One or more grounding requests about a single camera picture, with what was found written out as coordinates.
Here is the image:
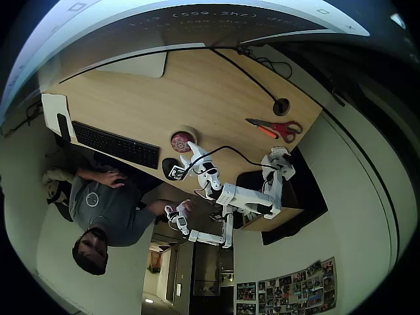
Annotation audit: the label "white leader arm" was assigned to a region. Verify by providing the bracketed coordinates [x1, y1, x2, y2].
[165, 202, 236, 249]

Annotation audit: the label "person's head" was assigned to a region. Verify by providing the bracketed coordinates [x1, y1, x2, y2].
[72, 228, 110, 277]

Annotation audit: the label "black computer mouse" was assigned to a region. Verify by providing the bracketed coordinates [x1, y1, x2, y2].
[162, 157, 180, 180]

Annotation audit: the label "wide curved monitor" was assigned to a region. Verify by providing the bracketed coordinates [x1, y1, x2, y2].
[0, 0, 371, 123]

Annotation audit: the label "person's left forearm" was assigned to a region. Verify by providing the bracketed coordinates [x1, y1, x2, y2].
[77, 167, 106, 185]

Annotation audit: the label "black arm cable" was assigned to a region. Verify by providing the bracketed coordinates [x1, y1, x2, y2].
[183, 145, 288, 173]

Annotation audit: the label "small photo sheet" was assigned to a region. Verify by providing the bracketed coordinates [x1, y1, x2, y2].
[236, 302, 257, 315]
[236, 282, 257, 301]

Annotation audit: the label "beige tape roll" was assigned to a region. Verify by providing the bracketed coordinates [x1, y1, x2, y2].
[178, 124, 199, 145]

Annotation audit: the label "thin black cable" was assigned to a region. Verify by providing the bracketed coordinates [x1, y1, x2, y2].
[238, 45, 293, 80]

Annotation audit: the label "thick black cable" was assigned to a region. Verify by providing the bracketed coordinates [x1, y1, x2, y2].
[209, 47, 280, 103]

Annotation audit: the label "red handled scissors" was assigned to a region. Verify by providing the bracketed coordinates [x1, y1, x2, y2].
[245, 117, 303, 144]

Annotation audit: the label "black panel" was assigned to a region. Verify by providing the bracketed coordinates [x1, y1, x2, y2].
[236, 146, 329, 247]

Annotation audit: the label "person's left hand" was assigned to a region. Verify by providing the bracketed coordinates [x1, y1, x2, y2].
[98, 169, 129, 190]

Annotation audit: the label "black keyboard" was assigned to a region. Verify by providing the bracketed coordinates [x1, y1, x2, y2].
[71, 120, 161, 171]

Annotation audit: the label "orange handled cutter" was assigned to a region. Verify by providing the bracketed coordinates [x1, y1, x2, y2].
[252, 123, 279, 139]

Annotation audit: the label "person's right forearm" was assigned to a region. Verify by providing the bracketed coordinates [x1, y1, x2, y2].
[144, 198, 184, 218]

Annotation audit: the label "black phone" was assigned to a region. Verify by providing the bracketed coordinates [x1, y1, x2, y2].
[56, 113, 72, 144]

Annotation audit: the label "beige jacket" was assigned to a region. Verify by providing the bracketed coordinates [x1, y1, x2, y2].
[41, 167, 75, 223]

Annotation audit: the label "large photo collage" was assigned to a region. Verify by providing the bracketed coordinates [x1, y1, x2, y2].
[257, 257, 338, 315]

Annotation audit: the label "round desk cable grommet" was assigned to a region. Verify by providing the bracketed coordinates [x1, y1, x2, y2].
[272, 97, 291, 117]

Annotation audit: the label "silver monitor base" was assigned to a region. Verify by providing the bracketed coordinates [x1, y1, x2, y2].
[93, 51, 169, 79]

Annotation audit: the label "grey t-shirt torso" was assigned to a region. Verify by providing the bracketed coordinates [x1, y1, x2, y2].
[68, 173, 156, 247]

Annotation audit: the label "white paper sheet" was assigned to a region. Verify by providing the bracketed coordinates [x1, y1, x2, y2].
[41, 93, 72, 145]

